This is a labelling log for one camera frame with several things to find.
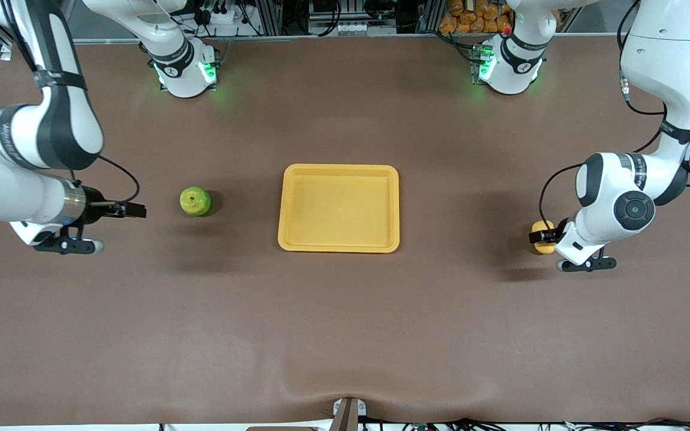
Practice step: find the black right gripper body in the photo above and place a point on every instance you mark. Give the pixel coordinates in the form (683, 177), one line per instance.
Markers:
(94, 204)

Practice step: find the orange packaged goods pile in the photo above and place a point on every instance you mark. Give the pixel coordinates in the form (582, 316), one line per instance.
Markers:
(477, 15)

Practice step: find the yellow plastic tray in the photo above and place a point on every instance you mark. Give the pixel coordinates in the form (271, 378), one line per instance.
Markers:
(339, 203)

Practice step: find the green apple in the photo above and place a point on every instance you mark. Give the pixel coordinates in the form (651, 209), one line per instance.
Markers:
(195, 201)

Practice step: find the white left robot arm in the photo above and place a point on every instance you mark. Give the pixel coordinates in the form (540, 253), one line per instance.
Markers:
(608, 185)

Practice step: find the yellow potato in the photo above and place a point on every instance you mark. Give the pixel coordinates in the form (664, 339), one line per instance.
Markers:
(541, 248)

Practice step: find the white power strip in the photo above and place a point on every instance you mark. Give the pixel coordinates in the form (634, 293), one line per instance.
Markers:
(357, 28)

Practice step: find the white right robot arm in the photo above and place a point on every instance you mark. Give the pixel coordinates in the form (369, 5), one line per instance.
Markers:
(21, 179)

